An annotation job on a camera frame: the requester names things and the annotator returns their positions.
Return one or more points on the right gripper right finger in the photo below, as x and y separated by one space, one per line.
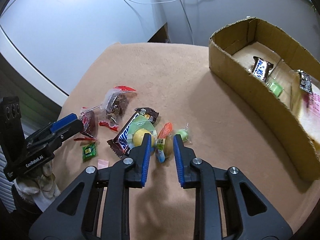
195 173

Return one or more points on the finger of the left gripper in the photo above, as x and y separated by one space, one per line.
65 133
62 122

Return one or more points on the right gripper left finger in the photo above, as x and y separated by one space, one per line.
125 174

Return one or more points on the small green candy packet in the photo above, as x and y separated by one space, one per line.
89 152

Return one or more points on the orange blue snack packet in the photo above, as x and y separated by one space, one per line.
164 145

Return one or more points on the light green cake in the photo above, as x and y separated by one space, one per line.
275 88

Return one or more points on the left white gloved hand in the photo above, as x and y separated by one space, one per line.
38 187

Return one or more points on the red hawthorn candy packet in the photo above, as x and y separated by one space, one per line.
89 131

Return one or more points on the Snickers bar on table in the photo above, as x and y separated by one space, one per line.
119 143

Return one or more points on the pink wafer packet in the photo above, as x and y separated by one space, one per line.
102 164

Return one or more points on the green wrapped round candy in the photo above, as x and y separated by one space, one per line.
185 133

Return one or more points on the yellow jelly cup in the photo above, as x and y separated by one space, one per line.
141 134

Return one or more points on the red clear dates packet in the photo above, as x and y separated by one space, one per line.
114 106

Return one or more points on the beige table cloth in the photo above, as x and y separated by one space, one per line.
175 80

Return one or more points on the Snickers bar in box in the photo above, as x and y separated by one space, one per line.
261 68

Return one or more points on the brown cardboard box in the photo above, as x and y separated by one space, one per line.
223 46

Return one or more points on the strawberry toast bread package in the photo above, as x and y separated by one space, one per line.
305 107

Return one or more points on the black silver snack packet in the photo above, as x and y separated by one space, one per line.
305 83

